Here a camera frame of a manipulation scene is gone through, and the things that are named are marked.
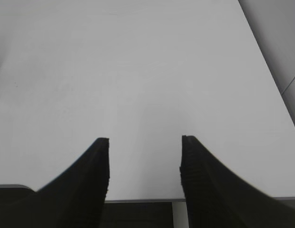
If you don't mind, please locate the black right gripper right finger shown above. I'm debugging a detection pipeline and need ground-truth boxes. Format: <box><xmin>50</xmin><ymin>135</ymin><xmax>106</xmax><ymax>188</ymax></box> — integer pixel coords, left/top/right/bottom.
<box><xmin>180</xmin><ymin>135</ymin><xmax>295</xmax><ymax>228</ymax></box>

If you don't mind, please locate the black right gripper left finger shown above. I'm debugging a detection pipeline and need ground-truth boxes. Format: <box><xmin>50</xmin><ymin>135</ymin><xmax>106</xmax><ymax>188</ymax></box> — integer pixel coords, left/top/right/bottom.
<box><xmin>0</xmin><ymin>138</ymin><xmax>109</xmax><ymax>228</ymax></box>

